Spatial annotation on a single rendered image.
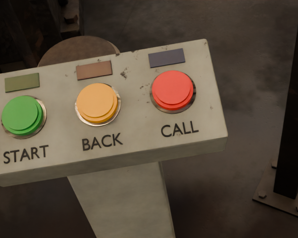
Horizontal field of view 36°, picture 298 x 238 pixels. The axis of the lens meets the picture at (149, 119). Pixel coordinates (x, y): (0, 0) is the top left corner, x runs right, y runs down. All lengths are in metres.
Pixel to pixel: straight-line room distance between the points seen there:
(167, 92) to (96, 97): 0.07
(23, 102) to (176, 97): 0.15
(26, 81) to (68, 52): 0.18
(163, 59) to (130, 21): 1.07
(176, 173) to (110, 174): 0.63
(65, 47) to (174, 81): 0.25
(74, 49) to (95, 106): 0.22
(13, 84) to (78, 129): 0.09
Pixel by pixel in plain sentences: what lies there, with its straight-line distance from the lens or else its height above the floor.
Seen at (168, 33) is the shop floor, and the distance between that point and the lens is 1.47.
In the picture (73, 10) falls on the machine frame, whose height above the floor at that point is 0.07.
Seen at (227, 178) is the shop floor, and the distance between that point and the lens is 1.10.
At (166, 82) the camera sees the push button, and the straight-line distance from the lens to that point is 0.45.
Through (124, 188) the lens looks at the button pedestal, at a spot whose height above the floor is 0.50.
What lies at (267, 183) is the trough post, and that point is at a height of 0.01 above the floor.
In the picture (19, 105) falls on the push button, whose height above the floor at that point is 0.61.
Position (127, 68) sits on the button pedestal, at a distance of 0.47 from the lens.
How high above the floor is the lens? 0.93
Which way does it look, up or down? 50 degrees down
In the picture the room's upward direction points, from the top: 11 degrees counter-clockwise
